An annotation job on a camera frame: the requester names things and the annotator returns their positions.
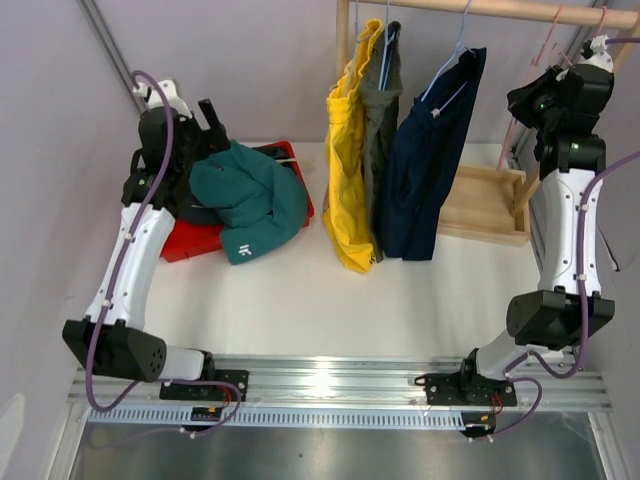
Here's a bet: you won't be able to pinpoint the pink hanger of teal shorts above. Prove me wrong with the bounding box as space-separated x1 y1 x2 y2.
496 4 564 170

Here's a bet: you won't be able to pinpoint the dark grey shorts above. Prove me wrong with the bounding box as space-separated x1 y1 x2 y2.
179 144 289 226

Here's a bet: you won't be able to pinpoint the teal green shorts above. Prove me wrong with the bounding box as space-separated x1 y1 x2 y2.
189 140 308 265

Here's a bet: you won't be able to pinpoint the navy blue shorts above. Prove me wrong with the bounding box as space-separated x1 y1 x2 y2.
374 47 488 261

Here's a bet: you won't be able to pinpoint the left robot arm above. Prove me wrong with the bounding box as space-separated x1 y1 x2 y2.
62 99 229 400

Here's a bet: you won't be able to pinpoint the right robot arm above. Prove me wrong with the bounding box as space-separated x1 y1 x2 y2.
456 61 615 404

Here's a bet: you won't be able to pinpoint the blue hanger of navy shorts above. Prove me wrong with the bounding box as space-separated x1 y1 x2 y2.
416 1 486 124

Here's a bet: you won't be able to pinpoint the olive green shorts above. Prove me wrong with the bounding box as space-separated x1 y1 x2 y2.
359 21 403 262

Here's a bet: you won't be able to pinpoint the blue hanger of olive shorts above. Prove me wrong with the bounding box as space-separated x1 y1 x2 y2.
378 0 400 91

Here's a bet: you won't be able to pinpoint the blue hanger of yellow shorts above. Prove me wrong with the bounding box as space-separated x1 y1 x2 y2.
328 1 377 100

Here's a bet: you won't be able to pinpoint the yellow shorts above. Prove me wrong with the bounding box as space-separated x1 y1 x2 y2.
322 19 384 273

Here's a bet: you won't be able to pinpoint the red plastic bin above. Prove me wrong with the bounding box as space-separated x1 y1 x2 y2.
161 141 314 262

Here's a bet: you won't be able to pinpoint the wooden clothes rack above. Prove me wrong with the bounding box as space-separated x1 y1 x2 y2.
322 0 640 247

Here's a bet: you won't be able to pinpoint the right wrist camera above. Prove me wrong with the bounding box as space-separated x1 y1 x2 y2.
578 34 614 73

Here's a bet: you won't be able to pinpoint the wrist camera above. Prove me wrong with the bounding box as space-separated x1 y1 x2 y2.
132 78 193 118
578 34 614 73

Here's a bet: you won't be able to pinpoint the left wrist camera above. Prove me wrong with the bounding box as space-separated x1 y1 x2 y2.
132 78 193 118

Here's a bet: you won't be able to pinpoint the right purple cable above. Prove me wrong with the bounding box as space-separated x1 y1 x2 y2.
449 37 640 446

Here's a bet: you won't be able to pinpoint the purple cable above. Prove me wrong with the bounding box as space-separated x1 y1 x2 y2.
84 70 241 451
449 37 640 446

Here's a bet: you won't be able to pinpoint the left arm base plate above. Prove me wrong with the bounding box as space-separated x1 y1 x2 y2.
159 369 250 402

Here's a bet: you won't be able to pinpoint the aluminium rail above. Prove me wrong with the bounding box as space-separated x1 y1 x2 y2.
67 355 614 414

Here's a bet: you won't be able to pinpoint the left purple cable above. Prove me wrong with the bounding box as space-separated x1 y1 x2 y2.
84 70 241 451

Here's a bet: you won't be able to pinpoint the slotted cable duct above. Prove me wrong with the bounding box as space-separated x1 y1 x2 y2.
89 405 465 431

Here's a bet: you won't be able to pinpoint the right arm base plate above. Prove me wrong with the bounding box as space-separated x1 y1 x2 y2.
413 372 517 407

